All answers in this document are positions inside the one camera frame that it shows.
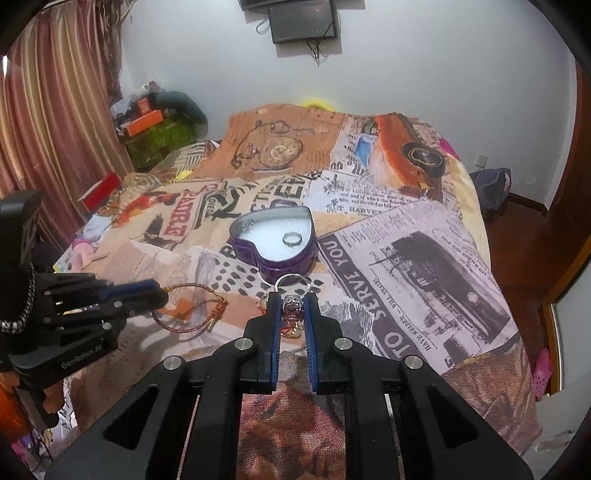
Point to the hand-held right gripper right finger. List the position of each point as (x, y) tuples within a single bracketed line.
[(310, 344)]

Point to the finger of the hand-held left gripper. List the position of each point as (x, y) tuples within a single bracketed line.
[(134, 287), (147, 303)]

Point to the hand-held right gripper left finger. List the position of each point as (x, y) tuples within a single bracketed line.
[(275, 334)]

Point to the purple heart-shaped tin box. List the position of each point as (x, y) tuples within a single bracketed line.
[(277, 258)]

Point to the person's left hand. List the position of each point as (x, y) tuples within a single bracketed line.
[(53, 397)]

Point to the pink toy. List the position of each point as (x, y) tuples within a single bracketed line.
[(82, 254)]

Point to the red box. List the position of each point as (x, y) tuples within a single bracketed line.
[(99, 191)]

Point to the printed blanket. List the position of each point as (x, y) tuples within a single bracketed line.
[(415, 277)]

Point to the green box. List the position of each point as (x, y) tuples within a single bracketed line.
[(159, 138)]

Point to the orange box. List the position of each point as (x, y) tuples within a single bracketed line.
[(143, 123)]

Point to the dark green cushion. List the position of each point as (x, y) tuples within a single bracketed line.
[(182, 104)]

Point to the striped pink curtain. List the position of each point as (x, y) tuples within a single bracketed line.
[(51, 115)]

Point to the pink clog shoe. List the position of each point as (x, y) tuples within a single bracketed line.
[(542, 374)]

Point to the yellow round item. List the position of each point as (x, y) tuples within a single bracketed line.
[(318, 102)]

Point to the dark backpack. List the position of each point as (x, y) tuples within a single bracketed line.
[(494, 189)]

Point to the wooden door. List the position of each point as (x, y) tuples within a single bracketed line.
[(565, 207)]

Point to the white wall outlet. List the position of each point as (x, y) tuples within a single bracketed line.
[(482, 160)]

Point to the black wall monitor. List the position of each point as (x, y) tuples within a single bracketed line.
[(302, 21)]

